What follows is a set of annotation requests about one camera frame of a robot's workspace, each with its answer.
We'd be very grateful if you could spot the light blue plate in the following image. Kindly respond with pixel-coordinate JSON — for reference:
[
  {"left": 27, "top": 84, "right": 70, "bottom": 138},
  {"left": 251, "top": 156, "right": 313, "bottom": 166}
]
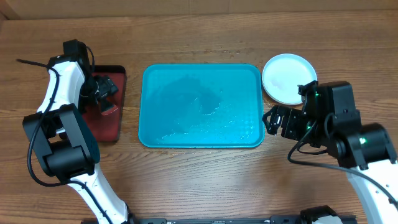
[{"left": 262, "top": 54, "right": 318, "bottom": 105}]

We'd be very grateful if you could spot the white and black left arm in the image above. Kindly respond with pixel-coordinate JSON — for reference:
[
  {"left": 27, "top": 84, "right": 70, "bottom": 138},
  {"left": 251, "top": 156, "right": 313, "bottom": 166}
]
[{"left": 22, "top": 39, "right": 135, "bottom": 223}]

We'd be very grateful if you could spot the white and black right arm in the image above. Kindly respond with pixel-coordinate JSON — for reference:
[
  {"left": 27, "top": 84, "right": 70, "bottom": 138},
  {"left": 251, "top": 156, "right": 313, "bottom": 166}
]
[{"left": 262, "top": 81, "right": 397, "bottom": 223}]

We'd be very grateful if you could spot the dark red water tray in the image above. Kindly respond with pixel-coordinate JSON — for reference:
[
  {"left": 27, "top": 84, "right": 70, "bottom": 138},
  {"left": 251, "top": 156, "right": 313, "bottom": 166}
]
[{"left": 78, "top": 65, "right": 127, "bottom": 142}]

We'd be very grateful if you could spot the teal plastic serving tray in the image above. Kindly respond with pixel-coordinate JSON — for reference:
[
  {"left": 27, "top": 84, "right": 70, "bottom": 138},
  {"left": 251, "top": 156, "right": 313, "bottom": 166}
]
[{"left": 138, "top": 63, "right": 265, "bottom": 149}]

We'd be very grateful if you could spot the brown cardboard back panel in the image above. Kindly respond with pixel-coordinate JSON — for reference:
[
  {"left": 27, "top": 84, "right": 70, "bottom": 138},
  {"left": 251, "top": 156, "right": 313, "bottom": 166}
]
[{"left": 1, "top": 0, "right": 397, "bottom": 20}]

